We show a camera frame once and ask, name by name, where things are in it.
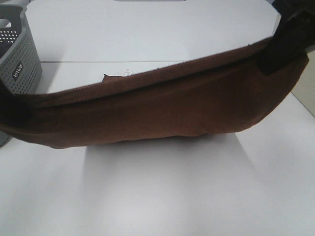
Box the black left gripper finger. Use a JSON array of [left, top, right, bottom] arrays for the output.
[[0, 83, 31, 125]]

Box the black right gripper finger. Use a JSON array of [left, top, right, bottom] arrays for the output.
[[257, 14, 315, 75]]

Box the brown towel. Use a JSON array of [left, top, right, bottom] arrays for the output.
[[0, 39, 309, 148]]

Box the grey perforated plastic basket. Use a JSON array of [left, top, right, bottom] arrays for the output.
[[0, 5, 43, 149]]

